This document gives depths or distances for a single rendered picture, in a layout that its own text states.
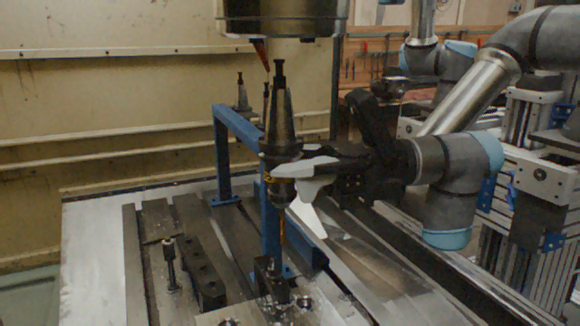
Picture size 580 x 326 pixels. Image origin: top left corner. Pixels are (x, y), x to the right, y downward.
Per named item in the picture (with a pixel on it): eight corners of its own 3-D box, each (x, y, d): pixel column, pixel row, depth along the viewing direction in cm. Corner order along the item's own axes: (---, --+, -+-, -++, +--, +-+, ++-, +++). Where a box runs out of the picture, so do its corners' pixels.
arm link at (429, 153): (448, 143, 54) (415, 128, 61) (420, 145, 53) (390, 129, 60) (440, 191, 56) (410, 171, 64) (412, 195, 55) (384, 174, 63)
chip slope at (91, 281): (291, 214, 178) (291, 162, 169) (381, 312, 118) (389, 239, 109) (74, 258, 145) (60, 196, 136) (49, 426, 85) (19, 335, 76)
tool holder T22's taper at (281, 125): (265, 133, 53) (263, 85, 51) (296, 133, 53) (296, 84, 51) (263, 143, 49) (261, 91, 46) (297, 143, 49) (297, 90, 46)
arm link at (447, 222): (428, 219, 73) (436, 165, 69) (479, 248, 64) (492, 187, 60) (396, 228, 70) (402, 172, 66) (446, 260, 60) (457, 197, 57)
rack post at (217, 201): (237, 196, 131) (233, 110, 121) (242, 202, 127) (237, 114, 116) (208, 200, 127) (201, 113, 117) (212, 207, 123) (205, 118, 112)
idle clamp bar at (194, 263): (197, 253, 99) (194, 230, 97) (232, 318, 77) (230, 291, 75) (177, 258, 96) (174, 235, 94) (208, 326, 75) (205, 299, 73)
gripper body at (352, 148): (335, 212, 53) (413, 203, 56) (339, 154, 50) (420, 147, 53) (317, 189, 60) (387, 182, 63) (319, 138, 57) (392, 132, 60)
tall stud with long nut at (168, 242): (178, 282, 88) (173, 233, 83) (180, 290, 85) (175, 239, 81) (166, 285, 87) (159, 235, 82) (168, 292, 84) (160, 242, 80)
